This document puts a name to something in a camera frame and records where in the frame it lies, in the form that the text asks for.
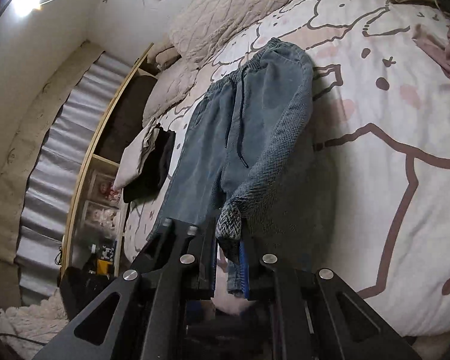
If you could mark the tan stacked pillows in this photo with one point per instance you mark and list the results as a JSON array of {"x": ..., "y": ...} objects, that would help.
[{"x": 163, "y": 54}]

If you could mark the folded beige cloth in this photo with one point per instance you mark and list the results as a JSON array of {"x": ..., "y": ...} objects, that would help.
[{"x": 134, "y": 156}]

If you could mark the beige quilted pillow left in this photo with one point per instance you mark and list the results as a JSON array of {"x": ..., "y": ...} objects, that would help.
[{"x": 171, "y": 88}]

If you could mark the wooden headboard shelf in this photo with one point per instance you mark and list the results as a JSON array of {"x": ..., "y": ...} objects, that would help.
[{"x": 97, "y": 215}]

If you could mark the grey corrugated curtain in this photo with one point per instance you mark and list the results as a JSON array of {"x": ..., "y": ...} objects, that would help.
[{"x": 52, "y": 181}]

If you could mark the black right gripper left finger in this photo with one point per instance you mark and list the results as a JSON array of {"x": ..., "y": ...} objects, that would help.
[{"x": 140, "y": 315}]

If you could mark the blue denim pants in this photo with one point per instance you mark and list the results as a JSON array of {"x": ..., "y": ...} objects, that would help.
[{"x": 238, "y": 140}]

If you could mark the folded black cloth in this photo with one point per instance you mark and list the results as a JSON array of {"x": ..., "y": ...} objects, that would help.
[{"x": 155, "y": 170}]

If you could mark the large beige quilted pillow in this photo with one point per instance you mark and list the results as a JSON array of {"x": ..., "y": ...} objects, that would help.
[{"x": 205, "y": 26}]

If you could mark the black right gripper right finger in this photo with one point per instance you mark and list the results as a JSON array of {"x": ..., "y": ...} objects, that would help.
[{"x": 315, "y": 315}]

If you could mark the bear print bed sheet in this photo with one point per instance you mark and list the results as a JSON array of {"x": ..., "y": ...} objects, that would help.
[{"x": 375, "y": 207}]

